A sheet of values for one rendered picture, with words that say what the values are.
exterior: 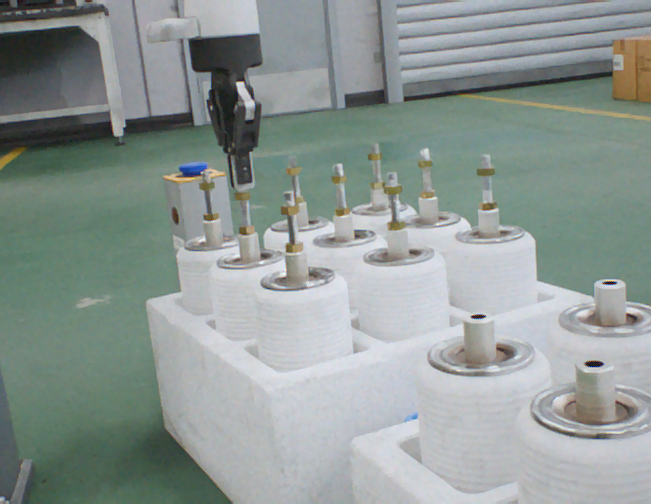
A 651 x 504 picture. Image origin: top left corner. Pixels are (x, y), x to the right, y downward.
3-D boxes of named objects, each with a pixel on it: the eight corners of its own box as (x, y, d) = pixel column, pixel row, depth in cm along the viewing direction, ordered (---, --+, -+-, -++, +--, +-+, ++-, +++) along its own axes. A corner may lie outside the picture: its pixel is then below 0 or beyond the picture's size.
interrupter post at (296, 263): (308, 285, 88) (305, 253, 88) (284, 287, 89) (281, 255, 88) (311, 279, 91) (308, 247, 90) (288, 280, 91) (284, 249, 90)
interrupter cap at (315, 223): (258, 234, 114) (258, 228, 114) (293, 220, 120) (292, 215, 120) (307, 236, 110) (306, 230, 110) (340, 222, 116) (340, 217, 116)
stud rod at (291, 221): (300, 267, 89) (292, 192, 87) (290, 268, 89) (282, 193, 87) (302, 265, 90) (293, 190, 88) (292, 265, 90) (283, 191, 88)
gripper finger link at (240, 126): (234, 99, 90) (228, 140, 95) (240, 112, 89) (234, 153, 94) (260, 96, 91) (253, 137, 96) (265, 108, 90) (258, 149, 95)
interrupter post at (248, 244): (243, 266, 98) (239, 237, 98) (237, 262, 101) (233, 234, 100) (264, 263, 99) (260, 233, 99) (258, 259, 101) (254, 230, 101)
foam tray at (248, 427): (289, 567, 86) (267, 389, 81) (164, 429, 120) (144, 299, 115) (600, 449, 102) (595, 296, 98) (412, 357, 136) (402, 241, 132)
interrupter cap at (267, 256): (227, 276, 95) (226, 269, 95) (209, 262, 102) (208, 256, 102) (294, 263, 98) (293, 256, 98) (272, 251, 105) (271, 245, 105)
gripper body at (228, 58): (270, 24, 91) (280, 118, 94) (245, 28, 99) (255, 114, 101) (198, 31, 89) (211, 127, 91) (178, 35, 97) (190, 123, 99)
